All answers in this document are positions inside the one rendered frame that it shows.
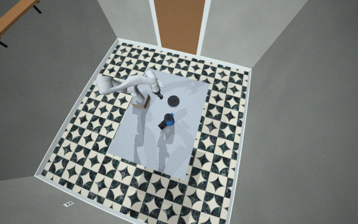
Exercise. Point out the black round base with center stud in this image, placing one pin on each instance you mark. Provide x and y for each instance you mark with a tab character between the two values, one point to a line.
173	101

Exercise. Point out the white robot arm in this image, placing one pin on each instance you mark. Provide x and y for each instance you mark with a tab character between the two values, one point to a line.
107	85

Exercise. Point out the blue kettle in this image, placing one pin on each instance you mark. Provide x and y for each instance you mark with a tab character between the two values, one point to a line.
168	121

